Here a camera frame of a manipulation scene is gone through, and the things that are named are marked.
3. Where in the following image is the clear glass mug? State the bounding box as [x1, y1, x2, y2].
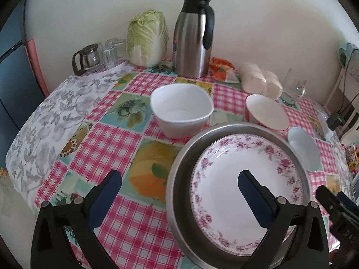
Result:
[282, 68, 307, 103]

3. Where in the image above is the blue chair with pink edge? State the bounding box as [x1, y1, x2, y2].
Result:
[0, 3, 50, 135]

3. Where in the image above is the white power strip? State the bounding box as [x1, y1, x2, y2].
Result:
[316, 111, 335, 141]

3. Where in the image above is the white shelf unit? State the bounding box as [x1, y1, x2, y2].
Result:
[327, 64, 359, 146]

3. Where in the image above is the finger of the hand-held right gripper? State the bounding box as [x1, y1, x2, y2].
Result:
[316, 185, 348, 225]
[337, 192, 359, 216]

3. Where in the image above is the light blue bowl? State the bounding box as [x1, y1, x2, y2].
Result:
[287, 126, 324, 172]

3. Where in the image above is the round floral rim plate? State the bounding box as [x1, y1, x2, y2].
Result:
[190, 134, 306, 254]

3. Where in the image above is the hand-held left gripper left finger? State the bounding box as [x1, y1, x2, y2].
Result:
[30, 170, 122, 269]

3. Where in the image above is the small white bowl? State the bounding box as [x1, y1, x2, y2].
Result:
[150, 83, 214, 139]

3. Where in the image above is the stainless steel basin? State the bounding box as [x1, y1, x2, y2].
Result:
[165, 122, 311, 269]

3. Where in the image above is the orange snack packet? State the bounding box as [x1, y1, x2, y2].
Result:
[210, 57, 241, 83]

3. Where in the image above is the teal cloth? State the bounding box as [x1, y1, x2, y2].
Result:
[338, 43, 359, 76]

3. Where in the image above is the yellow snack pack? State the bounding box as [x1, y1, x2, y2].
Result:
[344, 143, 359, 171]

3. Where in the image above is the black charger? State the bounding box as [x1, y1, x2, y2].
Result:
[328, 113, 344, 131]

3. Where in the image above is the bag of white steamed buns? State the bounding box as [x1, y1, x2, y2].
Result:
[239, 62, 283, 100]

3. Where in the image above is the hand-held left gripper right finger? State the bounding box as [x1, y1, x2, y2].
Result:
[238, 170, 328, 269]

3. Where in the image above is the stainless steel thermos jug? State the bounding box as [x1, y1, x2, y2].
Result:
[172, 0, 215, 78]

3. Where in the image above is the glass teapot with black handle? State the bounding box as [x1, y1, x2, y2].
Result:
[72, 43, 105, 76]

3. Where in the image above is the napa cabbage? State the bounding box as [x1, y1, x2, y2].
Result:
[127, 9, 169, 67]

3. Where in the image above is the red-rimmed white bowl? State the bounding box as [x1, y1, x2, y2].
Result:
[245, 94, 289, 132]

